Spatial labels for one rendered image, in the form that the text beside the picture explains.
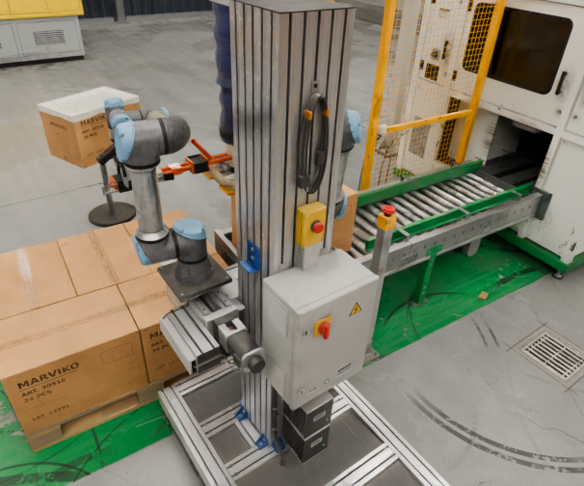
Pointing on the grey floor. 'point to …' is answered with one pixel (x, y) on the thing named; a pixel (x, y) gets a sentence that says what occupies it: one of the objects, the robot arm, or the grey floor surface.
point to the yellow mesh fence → (428, 115)
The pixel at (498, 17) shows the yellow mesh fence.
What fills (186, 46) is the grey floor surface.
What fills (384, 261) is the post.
